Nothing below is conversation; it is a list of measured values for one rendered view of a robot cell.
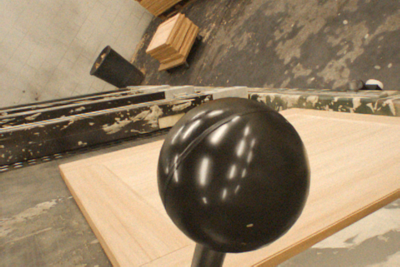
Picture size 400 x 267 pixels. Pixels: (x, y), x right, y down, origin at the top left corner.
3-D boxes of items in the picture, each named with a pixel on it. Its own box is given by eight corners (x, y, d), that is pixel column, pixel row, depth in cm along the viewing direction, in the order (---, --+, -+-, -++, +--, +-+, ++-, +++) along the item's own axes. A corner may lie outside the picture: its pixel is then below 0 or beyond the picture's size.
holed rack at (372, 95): (387, 95, 68) (387, 93, 68) (379, 98, 67) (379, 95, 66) (131, 87, 209) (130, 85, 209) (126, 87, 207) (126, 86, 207)
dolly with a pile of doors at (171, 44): (207, 32, 395) (181, 10, 375) (190, 69, 379) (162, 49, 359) (180, 44, 445) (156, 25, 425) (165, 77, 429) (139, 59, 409)
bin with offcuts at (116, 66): (150, 66, 498) (113, 40, 466) (135, 95, 482) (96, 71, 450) (136, 72, 540) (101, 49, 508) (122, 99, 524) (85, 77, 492)
